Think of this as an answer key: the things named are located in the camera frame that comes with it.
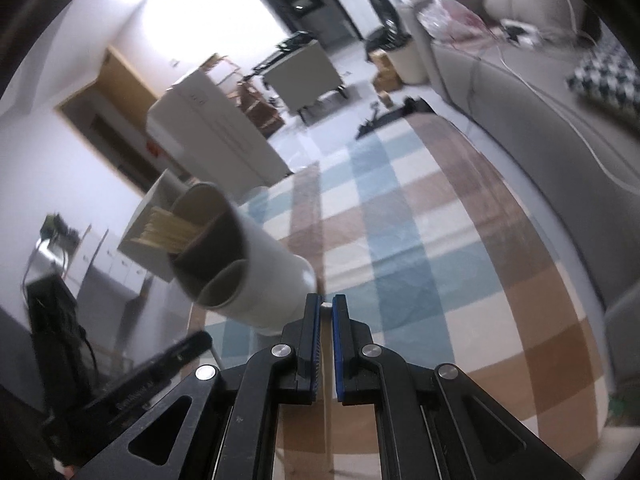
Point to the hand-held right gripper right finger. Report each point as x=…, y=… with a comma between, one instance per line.
x=341, y=350

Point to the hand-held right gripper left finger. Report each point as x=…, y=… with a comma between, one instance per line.
x=310, y=350

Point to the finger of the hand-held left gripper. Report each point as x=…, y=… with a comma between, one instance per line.
x=185, y=352

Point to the white cylindrical utensil holder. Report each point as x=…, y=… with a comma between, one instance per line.
x=270, y=280

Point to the bundle of wooden chopsticks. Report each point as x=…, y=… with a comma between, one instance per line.
x=170, y=230

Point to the white desk with drawers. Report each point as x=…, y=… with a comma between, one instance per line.
x=110, y=260

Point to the checkered tablecloth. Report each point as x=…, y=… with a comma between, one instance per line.
x=425, y=260

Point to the grey nightstand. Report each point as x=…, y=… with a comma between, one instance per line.
x=300, y=70
x=150, y=195

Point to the potted green plant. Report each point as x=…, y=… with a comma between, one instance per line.
x=55, y=227

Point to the red door tag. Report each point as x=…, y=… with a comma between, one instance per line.
x=154, y=149

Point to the white hard suitcase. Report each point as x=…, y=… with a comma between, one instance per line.
x=215, y=125

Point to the wooden rack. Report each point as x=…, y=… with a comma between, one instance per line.
x=260, y=110

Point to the black backpack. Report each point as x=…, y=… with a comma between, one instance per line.
x=400, y=110

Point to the small cardboard box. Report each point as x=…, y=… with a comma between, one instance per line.
x=385, y=98

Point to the wooden door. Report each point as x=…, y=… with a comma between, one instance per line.
x=125, y=80

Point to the beige trash bin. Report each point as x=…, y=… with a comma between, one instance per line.
x=410, y=60

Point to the black tripod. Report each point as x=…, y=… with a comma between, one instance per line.
x=295, y=40

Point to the black trash bag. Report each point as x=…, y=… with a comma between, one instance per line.
x=380, y=40

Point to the grey fabric sofa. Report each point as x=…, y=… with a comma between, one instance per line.
x=525, y=90

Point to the white washing machine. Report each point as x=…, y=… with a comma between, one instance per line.
x=382, y=10

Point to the white plastic bag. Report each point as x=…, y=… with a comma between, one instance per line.
x=450, y=15

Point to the white power strip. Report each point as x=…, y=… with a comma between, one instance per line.
x=520, y=35

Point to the houndstooth pillow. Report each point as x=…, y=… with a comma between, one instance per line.
x=605, y=75

